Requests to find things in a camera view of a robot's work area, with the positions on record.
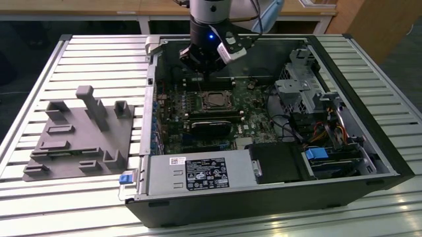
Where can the metal drive cage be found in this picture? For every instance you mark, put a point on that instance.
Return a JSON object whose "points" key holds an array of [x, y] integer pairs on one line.
{"points": [[297, 91]]}

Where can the grey power supply unit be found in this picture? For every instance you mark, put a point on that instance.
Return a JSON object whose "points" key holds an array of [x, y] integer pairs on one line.
{"points": [[165, 172]]}

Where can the RAM stick with label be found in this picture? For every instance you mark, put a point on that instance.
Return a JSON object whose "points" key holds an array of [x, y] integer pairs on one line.
{"points": [[221, 79]]}

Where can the blue case latch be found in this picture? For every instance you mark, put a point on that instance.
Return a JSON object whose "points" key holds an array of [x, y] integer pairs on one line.
{"points": [[126, 179]]}

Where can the green motherboard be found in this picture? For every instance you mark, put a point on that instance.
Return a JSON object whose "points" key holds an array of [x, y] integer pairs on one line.
{"points": [[261, 123]]}

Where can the wooden desk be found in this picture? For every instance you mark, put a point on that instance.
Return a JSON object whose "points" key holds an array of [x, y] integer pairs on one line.
{"points": [[82, 6]]}

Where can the silver square CPU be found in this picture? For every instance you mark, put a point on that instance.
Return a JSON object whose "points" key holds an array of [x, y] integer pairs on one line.
{"points": [[218, 99]]}

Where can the black plastic fan shroud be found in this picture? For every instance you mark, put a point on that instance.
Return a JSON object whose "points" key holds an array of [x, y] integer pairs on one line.
{"points": [[277, 163]]}

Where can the wooden cabinet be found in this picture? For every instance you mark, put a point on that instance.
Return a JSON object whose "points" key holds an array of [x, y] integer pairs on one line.
{"points": [[385, 27]]}

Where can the blue disk carrier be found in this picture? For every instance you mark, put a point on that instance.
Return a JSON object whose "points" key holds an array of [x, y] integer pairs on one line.
{"points": [[316, 153]]}

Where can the grey parts rack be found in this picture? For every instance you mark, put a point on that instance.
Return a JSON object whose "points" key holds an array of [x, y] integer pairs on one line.
{"points": [[82, 138]]}

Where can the silver chipset heatsink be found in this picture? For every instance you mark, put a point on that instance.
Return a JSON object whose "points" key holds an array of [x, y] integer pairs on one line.
{"points": [[244, 143]]}

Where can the CPU socket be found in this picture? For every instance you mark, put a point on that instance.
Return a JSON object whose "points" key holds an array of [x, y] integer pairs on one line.
{"points": [[200, 108]]}

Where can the black PC case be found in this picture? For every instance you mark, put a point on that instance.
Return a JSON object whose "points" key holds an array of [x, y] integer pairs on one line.
{"points": [[230, 209]]}

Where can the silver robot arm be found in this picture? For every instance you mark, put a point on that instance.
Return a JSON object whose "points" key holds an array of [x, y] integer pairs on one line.
{"points": [[208, 11]]}

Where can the black graphics card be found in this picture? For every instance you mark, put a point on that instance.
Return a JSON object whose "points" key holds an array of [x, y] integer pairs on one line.
{"points": [[212, 128]]}

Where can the black hard disk drive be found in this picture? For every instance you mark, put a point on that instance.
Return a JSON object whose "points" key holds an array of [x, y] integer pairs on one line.
{"points": [[333, 168]]}

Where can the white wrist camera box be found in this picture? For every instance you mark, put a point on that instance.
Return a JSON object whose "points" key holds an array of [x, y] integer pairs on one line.
{"points": [[230, 55]]}

